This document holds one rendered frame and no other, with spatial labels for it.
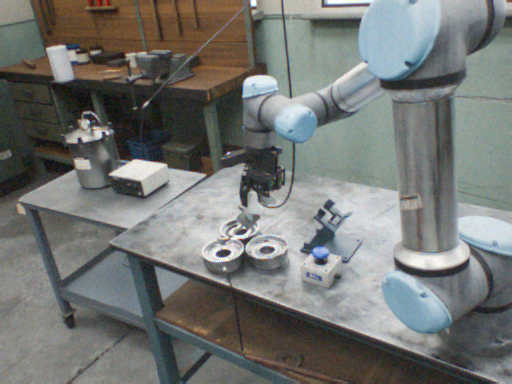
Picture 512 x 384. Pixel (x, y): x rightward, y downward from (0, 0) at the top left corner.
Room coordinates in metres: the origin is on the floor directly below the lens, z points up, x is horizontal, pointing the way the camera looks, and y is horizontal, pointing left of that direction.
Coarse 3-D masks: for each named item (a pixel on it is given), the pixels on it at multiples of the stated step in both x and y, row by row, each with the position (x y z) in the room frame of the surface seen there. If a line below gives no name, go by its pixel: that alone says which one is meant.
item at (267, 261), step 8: (256, 240) 1.09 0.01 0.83; (264, 240) 1.09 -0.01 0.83; (272, 240) 1.08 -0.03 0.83; (280, 240) 1.08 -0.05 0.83; (248, 248) 1.06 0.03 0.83; (256, 248) 1.05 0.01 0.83; (264, 248) 1.06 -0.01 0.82; (272, 248) 1.06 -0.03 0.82; (248, 256) 1.02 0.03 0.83; (256, 256) 1.00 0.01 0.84; (264, 256) 1.02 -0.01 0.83; (272, 256) 1.00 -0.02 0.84; (280, 256) 1.00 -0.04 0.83; (256, 264) 1.00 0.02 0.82; (264, 264) 0.99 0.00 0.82; (272, 264) 0.99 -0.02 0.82; (280, 264) 1.01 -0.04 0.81
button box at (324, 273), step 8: (312, 256) 0.97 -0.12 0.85; (328, 256) 0.96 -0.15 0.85; (336, 256) 0.96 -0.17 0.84; (304, 264) 0.94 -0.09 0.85; (312, 264) 0.94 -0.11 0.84; (320, 264) 0.93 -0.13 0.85; (328, 264) 0.93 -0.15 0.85; (336, 264) 0.93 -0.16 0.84; (304, 272) 0.94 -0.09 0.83; (312, 272) 0.92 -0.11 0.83; (320, 272) 0.91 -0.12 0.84; (328, 272) 0.90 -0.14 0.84; (336, 272) 0.93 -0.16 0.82; (304, 280) 0.94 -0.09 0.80; (312, 280) 0.92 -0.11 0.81; (320, 280) 0.91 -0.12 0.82; (328, 280) 0.90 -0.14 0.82; (328, 288) 0.90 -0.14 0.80
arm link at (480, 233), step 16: (464, 224) 0.75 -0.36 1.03; (480, 224) 0.74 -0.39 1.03; (496, 224) 0.74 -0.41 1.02; (464, 240) 0.70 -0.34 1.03; (480, 240) 0.69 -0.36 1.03; (496, 240) 0.69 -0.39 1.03; (480, 256) 0.68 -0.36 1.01; (496, 256) 0.68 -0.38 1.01; (496, 272) 0.66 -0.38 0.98; (496, 288) 0.66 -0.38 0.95; (480, 304) 0.68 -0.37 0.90; (496, 304) 0.68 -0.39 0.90
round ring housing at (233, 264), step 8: (216, 240) 1.10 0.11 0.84; (224, 240) 1.10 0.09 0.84; (232, 240) 1.09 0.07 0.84; (208, 248) 1.08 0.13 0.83; (224, 248) 1.07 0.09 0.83; (232, 248) 1.07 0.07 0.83; (240, 248) 1.07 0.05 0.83; (216, 256) 1.05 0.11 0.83; (224, 256) 1.07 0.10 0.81; (232, 256) 1.03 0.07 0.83; (240, 256) 1.02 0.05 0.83; (208, 264) 1.01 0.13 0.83; (216, 264) 1.00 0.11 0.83; (224, 264) 1.00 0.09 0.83; (232, 264) 1.00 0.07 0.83; (240, 264) 1.03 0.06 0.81; (216, 272) 1.01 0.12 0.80
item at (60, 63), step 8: (48, 48) 3.13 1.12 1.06; (56, 48) 3.11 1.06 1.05; (64, 48) 3.14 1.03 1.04; (48, 56) 3.12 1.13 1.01; (56, 56) 3.10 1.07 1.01; (64, 56) 3.12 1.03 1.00; (56, 64) 3.10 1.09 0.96; (64, 64) 3.11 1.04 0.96; (56, 72) 3.10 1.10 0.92; (64, 72) 3.10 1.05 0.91; (72, 72) 3.15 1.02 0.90; (56, 80) 3.10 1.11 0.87; (64, 80) 3.10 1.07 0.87
